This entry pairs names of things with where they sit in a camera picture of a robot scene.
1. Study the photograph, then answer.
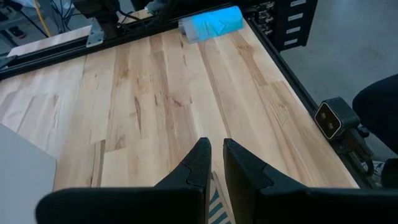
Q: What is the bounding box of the person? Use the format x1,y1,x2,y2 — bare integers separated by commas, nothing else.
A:
352,73,398,156

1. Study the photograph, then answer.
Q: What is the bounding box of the yellow cable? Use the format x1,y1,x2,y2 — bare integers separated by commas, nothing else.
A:
32,0,53,38

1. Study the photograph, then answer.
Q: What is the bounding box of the blue bag roll pack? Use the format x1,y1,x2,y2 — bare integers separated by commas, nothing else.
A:
178,5,246,44

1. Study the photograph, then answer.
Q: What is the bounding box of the black labelled electronics rack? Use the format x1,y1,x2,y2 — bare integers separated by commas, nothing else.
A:
244,0,318,53

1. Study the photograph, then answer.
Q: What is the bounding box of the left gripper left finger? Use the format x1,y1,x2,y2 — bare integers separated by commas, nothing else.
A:
35,136,213,224

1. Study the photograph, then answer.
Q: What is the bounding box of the black stereo camera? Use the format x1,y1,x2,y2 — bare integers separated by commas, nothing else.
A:
313,96,361,141

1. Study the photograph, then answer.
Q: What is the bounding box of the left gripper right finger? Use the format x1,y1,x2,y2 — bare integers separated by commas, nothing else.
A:
223,138,398,224

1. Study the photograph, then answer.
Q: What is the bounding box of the white plastic trash bin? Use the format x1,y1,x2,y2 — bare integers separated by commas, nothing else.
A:
0,123,57,224

